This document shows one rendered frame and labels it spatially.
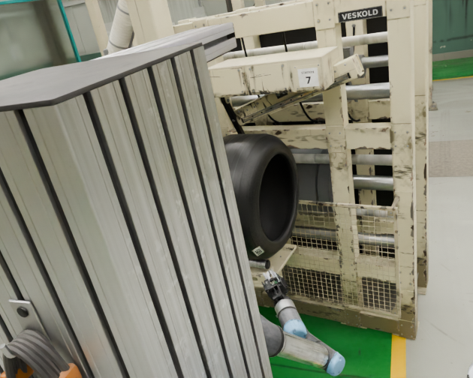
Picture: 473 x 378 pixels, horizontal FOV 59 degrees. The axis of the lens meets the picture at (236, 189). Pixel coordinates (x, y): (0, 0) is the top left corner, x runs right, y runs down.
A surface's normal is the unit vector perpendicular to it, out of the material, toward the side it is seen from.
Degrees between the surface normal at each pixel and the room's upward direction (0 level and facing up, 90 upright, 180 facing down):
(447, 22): 90
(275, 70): 90
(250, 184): 62
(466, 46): 90
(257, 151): 45
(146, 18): 90
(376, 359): 0
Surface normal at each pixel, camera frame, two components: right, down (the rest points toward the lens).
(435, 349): -0.18, -0.90
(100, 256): -0.33, 0.44
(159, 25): 0.86, 0.05
